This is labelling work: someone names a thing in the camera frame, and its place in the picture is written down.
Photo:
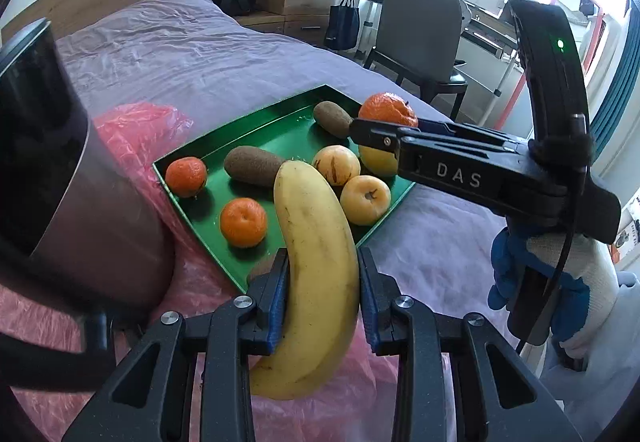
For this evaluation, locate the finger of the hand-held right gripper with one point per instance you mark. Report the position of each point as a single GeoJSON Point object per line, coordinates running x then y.
{"type": "Point", "coordinates": [465, 129]}
{"type": "Point", "coordinates": [425, 157]}

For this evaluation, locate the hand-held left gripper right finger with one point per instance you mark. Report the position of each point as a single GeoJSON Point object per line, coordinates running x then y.
{"type": "Point", "coordinates": [370, 312]}

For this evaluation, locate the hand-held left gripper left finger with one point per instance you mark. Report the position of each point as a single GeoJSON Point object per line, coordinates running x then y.
{"type": "Point", "coordinates": [277, 314]}

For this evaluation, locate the brown kiwi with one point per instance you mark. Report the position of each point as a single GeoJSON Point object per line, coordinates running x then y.
{"type": "Point", "coordinates": [250, 166]}
{"type": "Point", "coordinates": [332, 118]}
{"type": "Point", "coordinates": [261, 268]}

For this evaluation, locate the large yellow-green apple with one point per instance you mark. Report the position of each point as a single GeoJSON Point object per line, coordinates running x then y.
{"type": "Point", "coordinates": [375, 163]}

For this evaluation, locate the orange tangerine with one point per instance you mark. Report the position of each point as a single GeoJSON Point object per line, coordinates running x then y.
{"type": "Point", "coordinates": [243, 223]}
{"type": "Point", "coordinates": [186, 177]}
{"type": "Point", "coordinates": [387, 108]}

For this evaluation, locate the small yellow apple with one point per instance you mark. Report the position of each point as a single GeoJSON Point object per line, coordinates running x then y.
{"type": "Point", "coordinates": [365, 200]}

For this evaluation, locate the yellow banana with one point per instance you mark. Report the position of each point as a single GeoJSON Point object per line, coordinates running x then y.
{"type": "Point", "coordinates": [315, 247]}

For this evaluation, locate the striped yellow fruit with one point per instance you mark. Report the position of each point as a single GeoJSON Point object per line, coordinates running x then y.
{"type": "Point", "coordinates": [336, 166]}

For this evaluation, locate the green tray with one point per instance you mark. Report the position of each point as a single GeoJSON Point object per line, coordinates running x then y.
{"type": "Point", "coordinates": [280, 127]}

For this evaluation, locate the person's right forearm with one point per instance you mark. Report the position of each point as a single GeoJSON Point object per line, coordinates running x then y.
{"type": "Point", "coordinates": [575, 382]}

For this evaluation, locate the person's right hand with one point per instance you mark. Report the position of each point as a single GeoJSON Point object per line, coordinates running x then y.
{"type": "Point", "coordinates": [595, 282]}

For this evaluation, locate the teal curtain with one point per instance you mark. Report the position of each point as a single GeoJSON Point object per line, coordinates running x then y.
{"type": "Point", "coordinates": [617, 87]}

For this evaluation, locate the desk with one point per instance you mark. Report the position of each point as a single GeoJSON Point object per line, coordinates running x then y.
{"type": "Point", "coordinates": [485, 29]}

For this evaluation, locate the grey chair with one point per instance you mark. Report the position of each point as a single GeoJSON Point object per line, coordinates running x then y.
{"type": "Point", "coordinates": [415, 22]}

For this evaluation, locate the dark tote bag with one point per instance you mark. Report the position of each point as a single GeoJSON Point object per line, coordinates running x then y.
{"type": "Point", "coordinates": [342, 24]}

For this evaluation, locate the steel and black kettle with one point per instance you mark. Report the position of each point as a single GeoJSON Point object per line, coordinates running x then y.
{"type": "Point", "coordinates": [90, 202]}

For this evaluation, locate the pink plastic sheet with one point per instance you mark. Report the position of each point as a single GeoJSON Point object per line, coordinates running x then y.
{"type": "Point", "coordinates": [135, 122]}

